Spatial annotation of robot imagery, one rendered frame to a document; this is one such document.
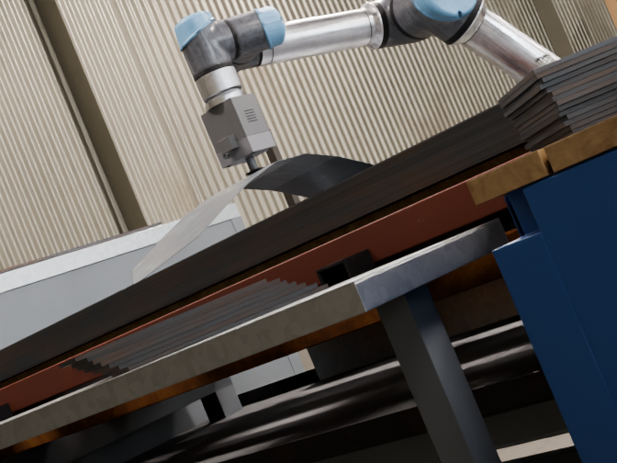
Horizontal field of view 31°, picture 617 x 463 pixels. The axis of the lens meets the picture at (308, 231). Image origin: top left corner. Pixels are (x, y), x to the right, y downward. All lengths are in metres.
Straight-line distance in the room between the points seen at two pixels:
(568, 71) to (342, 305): 0.29
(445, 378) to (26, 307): 1.61
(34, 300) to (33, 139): 2.24
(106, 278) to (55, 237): 1.95
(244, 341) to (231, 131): 0.90
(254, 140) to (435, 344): 0.91
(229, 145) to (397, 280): 0.96
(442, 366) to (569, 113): 0.32
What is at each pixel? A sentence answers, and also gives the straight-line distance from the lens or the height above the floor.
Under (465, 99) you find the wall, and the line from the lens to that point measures 6.97.
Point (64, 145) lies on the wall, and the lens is 4.87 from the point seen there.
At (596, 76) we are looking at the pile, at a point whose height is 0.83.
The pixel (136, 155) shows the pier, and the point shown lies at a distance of 4.89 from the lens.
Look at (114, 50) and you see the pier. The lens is 5.06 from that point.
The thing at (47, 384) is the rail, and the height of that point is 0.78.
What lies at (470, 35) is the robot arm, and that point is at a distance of 2.23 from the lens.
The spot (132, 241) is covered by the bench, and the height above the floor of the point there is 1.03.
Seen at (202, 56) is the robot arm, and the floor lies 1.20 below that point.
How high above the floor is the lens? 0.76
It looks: 3 degrees up
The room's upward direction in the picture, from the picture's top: 23 degrees counter-clockwise
